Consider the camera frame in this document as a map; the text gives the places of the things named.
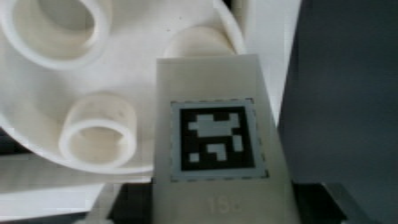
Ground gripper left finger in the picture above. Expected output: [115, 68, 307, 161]
[106, 183, 152, 224]

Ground white L-shaped obstacle wall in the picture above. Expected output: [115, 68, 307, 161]
[0, 0, 303, 222]

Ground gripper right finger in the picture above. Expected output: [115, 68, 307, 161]
[292, 183, 360, 224]

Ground white round stool seat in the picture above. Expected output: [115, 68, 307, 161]
[0, 0, 244, 175]

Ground white stool leg with tag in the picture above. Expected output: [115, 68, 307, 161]
[152, 55, 299, 224]

